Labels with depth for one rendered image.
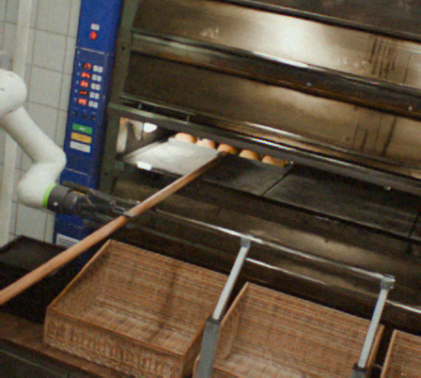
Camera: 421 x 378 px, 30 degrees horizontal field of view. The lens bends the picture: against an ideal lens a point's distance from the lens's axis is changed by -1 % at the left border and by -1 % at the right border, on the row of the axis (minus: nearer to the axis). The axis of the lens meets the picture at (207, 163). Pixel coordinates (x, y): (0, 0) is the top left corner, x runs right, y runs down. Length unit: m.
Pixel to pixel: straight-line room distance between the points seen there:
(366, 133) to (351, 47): 0.31
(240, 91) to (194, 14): 0.34
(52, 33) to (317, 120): 1.14
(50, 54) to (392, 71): 1.38
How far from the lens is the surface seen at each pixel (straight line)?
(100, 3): 3.10
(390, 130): 2.83
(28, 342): 3.01
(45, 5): 3.27
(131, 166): 3.16
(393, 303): 2.95
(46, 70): 3.29
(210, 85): 2.98
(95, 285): 3.25
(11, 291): 2.01
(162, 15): 3.02
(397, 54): 2.79
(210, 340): 2.55
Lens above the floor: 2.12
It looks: 16 degrees down
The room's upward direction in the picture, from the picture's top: 10 degrees clockwise
